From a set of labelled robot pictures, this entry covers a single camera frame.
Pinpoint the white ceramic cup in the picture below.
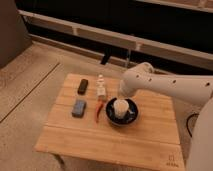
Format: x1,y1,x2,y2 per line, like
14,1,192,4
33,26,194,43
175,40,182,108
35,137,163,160
113,99,129,118

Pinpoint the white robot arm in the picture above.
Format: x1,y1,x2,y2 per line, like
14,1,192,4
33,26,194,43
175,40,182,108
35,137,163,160
119,62,213,171

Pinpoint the dark blue ceramic bowl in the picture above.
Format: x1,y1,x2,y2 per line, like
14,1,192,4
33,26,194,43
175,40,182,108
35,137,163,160
106,98,139,126

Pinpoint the small white bottle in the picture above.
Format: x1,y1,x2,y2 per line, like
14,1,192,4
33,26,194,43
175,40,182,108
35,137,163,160
97,75,106,101

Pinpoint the red chili pepper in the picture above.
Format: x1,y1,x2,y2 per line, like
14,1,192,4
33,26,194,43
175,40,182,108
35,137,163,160
95,100,105,123

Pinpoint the black rectangular block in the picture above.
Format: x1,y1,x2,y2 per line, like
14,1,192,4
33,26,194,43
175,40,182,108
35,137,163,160
77,79,88,95

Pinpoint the blue sponge block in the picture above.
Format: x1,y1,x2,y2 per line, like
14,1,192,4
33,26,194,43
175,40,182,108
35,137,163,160
72,99,86,118

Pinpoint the wooden slatted table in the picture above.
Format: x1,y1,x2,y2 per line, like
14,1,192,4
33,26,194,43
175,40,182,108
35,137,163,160
35,74,185,171

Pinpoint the white window frame rail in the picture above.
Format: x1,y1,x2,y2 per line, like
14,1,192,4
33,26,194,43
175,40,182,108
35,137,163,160
19,10,213,71

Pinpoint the black cable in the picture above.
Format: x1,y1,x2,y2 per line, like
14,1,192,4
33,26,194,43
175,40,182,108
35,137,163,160
185,112,200,138

